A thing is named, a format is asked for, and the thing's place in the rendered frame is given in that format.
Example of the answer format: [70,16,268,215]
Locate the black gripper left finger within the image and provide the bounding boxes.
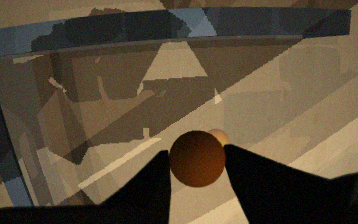
[0,150,171,224]

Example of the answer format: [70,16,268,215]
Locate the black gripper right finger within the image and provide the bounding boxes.
[223,144,358,224]

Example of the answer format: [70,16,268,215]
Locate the dark brown ball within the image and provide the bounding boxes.
[169,130,225,188]

